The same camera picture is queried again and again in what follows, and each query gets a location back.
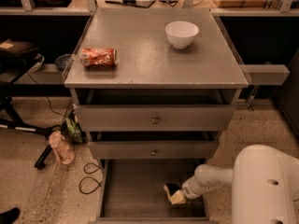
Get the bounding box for grey middle drawer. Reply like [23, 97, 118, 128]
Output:
[88, 132, 219, 160]

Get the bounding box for clear plastic bottle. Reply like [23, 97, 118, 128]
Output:
[49, 131, 75, 165]

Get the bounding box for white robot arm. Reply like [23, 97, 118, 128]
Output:
[164, 145, 299, 224]

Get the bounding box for dark bowl on shelf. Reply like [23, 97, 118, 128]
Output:
[54, 54, 72, 70]

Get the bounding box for grey drawer cabinet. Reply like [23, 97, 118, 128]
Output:
[61, 7, 252, 224]

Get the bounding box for black floor cable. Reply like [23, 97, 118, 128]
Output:
[78, 161, 103, 195]

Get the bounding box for grey top drawer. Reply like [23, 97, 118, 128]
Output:
[74, 89, 237, 133]

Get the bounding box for grey bottom drawer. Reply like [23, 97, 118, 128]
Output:
[88, 159, 219, 224]

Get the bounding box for black shoe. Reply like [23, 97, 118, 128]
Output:
[0, 207, 21, 224]

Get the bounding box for white ceramic bowl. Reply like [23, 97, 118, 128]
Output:
[165, 21, 199, 49]

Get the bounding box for green snack bag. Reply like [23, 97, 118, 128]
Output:
[65, 118, 82, 143]

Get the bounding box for crushed orange soda can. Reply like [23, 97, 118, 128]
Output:
[80, 48, 117, 67]

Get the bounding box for grey drawer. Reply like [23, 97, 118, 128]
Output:
[88, 132, 219, 160]
[88, 159, 219, 224]
[74, 89, 237, 133]

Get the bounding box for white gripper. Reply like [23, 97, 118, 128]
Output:
[170, 176, 208, 205]

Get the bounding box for black tripod stand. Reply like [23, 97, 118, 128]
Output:
[0, 95, 59, 170]

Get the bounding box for yellow green sponge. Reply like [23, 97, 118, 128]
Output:
[164, 184, 180, 201]

